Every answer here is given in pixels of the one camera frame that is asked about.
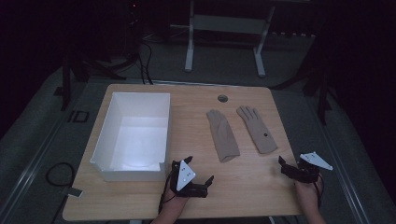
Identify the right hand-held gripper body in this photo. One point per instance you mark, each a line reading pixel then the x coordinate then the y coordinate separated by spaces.
pixel 313 160

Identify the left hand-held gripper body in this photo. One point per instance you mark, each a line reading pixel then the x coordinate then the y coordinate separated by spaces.
pixel 185 175

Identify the beige glove with dark dot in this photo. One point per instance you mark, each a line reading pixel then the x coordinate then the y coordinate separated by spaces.
pixel 257 133

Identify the plain beige glove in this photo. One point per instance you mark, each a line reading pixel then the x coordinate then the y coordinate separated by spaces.
pixel 223 140

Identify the white storage box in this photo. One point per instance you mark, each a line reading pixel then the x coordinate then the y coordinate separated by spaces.
pixel 137 146

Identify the person's left hand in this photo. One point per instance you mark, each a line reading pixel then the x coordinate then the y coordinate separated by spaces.
pixel 175 199

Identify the person's right hand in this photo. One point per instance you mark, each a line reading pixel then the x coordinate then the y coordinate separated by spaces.
pixel 308 194

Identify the dark metal stand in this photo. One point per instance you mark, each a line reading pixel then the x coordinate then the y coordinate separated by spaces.
pixel 322 99
pixel 66 84

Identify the round table grommet hole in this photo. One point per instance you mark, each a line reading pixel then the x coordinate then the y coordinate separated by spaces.
pixel 222 98

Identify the black floor bracket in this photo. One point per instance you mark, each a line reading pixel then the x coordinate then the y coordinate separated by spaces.
pixel 70 116

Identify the white metal table frame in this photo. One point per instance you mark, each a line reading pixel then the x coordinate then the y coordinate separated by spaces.
pixel 229 24

